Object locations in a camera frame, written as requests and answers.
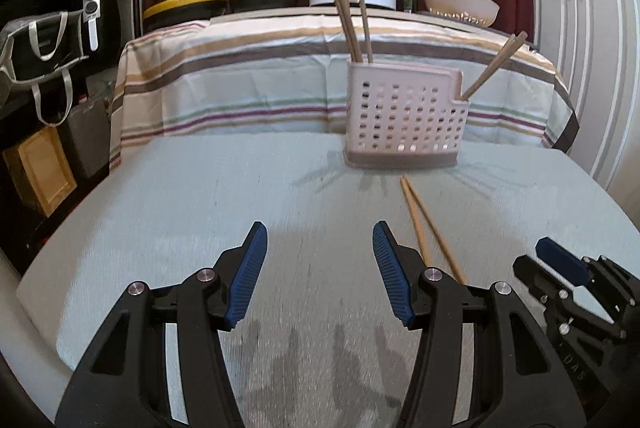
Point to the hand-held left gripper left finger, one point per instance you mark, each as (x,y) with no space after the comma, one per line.
(247,278)

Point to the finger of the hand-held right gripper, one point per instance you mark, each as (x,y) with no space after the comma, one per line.
(562,260)
(537,278)

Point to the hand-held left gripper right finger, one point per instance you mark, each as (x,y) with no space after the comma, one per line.
(392,278)

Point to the pink perforated utensil holder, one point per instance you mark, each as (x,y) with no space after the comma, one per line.
(400,117)

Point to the white wardrobe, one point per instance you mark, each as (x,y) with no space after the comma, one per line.
(590,57)

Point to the striped tablecloth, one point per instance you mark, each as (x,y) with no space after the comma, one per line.
(250,72)

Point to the black storage box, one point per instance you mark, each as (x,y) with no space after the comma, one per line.
(87,137)

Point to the wooden board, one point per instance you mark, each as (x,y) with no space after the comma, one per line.
(42,170)

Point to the flat black pan yellow lid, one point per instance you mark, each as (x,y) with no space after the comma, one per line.
(185,10)

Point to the white bowl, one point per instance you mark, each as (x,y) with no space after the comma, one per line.
(460,5)

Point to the black air fryer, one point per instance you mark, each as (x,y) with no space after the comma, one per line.
(107,15)

